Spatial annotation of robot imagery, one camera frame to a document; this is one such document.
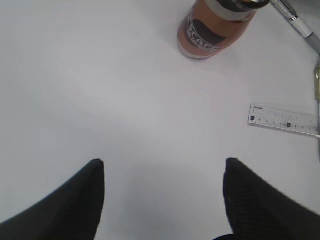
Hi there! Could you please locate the brown coffee drink bottle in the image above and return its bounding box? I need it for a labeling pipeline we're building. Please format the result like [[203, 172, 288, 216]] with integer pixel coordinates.
[[177, 0, 270, 60]]

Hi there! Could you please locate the clear plastic ruler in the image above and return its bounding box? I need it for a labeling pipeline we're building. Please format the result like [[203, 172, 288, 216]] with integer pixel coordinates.
[[247, 104, 320, 138]]

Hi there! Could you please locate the white grey ballpoint pen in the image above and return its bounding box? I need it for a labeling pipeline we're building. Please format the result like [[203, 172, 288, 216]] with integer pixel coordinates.
[[270, 0, 320, 55]]

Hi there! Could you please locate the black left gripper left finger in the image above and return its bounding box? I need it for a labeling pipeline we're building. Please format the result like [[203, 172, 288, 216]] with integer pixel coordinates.
[[0, 159, 105, 240]]

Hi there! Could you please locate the cream yellow ballpoint pen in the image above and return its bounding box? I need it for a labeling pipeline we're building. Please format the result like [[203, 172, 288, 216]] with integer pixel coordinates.
[[312, 53, 320, 161]]

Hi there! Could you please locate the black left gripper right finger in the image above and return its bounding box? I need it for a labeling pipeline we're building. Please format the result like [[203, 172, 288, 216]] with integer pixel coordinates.
[[223, 158, 320, 240]]

